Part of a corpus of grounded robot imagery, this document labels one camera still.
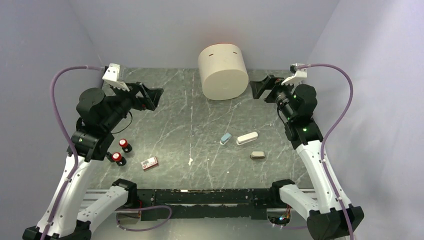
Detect red white staple box sleeve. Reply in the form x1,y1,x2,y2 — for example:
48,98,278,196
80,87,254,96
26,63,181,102
141,156,159,171

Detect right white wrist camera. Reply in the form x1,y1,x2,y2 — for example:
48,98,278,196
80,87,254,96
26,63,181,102
281,63,309,86

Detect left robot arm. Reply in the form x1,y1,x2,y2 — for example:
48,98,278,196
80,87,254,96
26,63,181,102
22,82,164,240

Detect cream cylindrical container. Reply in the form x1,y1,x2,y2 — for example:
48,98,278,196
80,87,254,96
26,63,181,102
197,42,249,101

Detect small beige stapler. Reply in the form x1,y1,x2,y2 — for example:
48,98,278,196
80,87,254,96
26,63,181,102
250,151,266,160

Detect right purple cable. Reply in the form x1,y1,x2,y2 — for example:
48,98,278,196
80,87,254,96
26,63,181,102
281,63,355,240

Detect blue white stapler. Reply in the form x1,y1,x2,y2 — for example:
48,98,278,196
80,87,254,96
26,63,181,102
219,132,232,145

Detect long white stapler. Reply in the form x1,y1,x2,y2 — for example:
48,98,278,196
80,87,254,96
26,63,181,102
236,131,259,146

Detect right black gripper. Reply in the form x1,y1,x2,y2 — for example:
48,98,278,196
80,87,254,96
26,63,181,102
249,74,299,121

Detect aluminium rail frame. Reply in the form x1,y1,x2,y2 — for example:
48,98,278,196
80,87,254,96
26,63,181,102
81,188,319,213

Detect red capped black bottle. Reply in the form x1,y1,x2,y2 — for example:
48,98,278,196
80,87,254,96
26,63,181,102
118,138,133,153

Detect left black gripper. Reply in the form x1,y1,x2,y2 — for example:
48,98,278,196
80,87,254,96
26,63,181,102
102,79,163,131

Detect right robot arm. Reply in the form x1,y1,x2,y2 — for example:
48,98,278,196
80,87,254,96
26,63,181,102
249,75,365,240

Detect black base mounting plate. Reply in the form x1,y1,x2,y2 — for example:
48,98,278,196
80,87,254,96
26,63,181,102
137,188,287,221

